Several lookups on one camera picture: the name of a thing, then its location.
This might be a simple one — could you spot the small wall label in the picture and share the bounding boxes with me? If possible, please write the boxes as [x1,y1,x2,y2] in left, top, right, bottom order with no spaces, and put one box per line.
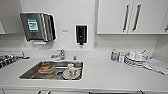
[61,28,70,34]

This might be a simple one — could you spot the white wall outlet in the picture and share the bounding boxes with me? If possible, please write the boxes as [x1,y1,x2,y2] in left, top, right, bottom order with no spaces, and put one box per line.
[94,40,100,48]

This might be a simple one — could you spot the chrome faucet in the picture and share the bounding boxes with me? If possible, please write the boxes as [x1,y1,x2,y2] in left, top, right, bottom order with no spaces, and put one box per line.
[49,48,67,62]

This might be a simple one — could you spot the container with brown food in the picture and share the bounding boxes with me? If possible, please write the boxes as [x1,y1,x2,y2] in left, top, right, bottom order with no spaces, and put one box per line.
[37,62,56,75]

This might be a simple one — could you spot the white double door base cabinet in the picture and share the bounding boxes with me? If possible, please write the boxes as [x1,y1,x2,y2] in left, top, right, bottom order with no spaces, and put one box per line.
[19,88,90,94]

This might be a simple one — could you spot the grey utensil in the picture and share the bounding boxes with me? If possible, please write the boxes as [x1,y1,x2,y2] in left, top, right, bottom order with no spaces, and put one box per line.
[139,48,148,57]

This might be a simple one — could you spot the small sink soap pump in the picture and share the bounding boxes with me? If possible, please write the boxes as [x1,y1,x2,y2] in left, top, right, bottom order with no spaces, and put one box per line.
[72,54,78,61]

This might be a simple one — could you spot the white mug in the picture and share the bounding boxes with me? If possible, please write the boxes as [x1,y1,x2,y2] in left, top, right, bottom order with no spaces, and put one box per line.
[62,62,82,81]

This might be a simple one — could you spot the stack of white plates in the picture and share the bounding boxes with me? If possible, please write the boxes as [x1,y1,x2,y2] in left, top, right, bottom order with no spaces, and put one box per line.
[123,50,148,68]

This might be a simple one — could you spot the steel paper towel dispenser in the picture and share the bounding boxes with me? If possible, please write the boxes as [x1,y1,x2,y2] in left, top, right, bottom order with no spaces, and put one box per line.
[19,12,57,44]

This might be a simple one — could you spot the small white jar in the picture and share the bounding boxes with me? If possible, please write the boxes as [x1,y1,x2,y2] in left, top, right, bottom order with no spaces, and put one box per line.
[117,52,125,64]

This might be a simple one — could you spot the stainless steel sink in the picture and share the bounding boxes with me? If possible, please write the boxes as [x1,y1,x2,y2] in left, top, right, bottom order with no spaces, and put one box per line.
[18,59,85,82]

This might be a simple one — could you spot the white upper wall cabinet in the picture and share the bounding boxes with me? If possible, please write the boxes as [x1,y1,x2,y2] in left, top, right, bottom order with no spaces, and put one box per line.
[96,0,168,35]
[0,0,24,35]

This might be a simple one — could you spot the black wall soap dispenser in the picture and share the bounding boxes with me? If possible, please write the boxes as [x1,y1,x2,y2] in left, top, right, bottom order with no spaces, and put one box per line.
[75,23,89,46]

